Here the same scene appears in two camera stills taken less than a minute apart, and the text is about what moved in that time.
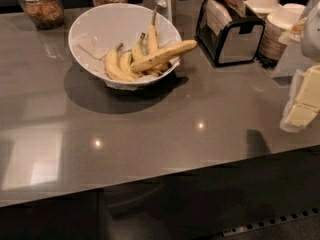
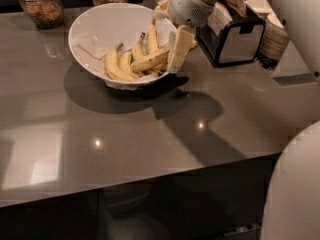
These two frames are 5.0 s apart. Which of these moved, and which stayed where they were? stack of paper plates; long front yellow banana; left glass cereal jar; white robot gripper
Moved: white robot gripper
Stayed: left glass cereal jar; long front yellow banana; stack of paper plates
